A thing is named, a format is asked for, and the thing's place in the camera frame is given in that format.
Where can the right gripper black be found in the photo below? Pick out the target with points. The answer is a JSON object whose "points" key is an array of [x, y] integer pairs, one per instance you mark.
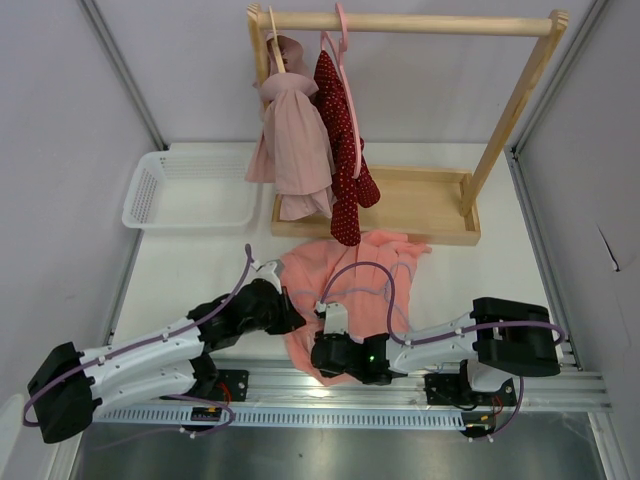
{"points": [[343, 336]]}

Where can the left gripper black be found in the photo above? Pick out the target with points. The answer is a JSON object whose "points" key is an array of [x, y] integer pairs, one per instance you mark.
{"points": [[289, 318]]}

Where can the salmon pink skirt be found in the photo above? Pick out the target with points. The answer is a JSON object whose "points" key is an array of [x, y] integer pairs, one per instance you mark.
{"points": [[311, 266]]}

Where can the light blue wire hanger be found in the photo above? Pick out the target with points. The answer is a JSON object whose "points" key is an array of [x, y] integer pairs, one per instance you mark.
{"points": [[384, 291]]}

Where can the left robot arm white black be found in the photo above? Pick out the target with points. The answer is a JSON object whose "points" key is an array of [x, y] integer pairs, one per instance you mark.
{"points": [[73, 386]]}

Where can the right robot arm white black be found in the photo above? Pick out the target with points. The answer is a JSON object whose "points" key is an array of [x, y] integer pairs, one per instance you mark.
{"points": [[497, 340]]}

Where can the wooden hanger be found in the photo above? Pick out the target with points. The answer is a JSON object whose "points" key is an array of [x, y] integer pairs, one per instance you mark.
{"points": [[273, 41]]}

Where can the pink plastic hanger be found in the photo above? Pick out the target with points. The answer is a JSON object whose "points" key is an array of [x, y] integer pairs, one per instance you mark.
{"points": [[338, 49]]}

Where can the red polka dot garment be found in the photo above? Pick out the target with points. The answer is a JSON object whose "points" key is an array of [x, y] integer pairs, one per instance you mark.
{"points": [[352, 191]]}

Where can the dusty pink hanging garment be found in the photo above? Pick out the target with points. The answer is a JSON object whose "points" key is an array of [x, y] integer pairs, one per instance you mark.
{"points": [[293, 151]]}

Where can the wooden clothes rack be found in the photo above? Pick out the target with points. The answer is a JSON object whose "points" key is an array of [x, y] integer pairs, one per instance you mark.
{"points": [[429, 192]]}

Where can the white plastic basket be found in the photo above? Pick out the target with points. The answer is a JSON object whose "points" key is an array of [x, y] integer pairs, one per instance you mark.
{"points": [[195, 191]]}

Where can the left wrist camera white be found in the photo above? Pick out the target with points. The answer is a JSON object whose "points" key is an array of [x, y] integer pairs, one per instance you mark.
{"points": [[270, 271]]}

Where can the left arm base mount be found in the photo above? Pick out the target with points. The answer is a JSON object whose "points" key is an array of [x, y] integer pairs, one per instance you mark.
{"points": [[230, 386]]}

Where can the white slotted cable duct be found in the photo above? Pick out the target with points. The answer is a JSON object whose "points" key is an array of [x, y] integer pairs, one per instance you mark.
{"points": [[248, 416]]}

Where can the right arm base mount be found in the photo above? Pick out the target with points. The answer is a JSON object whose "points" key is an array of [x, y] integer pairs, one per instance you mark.
{"points": [[452, 390]]}

